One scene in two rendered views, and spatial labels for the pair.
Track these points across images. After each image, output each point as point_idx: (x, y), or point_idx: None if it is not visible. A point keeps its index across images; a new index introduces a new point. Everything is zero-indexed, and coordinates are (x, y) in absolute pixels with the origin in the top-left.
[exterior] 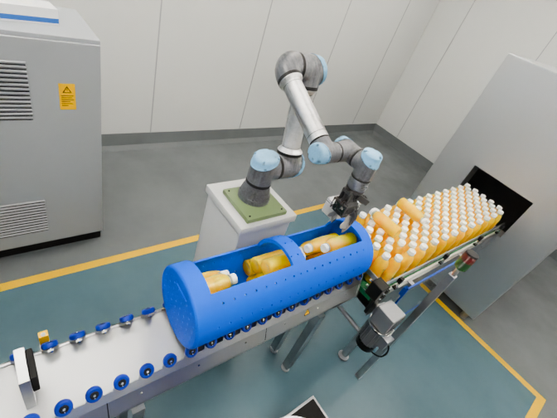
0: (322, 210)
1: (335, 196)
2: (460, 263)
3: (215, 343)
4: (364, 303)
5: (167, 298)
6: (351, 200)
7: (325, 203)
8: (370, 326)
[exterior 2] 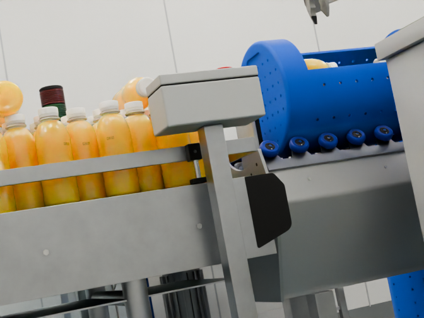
0: (265, 113)
1: (228, 68)
2: (66, 110)
3: None
4: (183, 281)
5: None
6: None
7: (260, 87)
8: (201, 273)
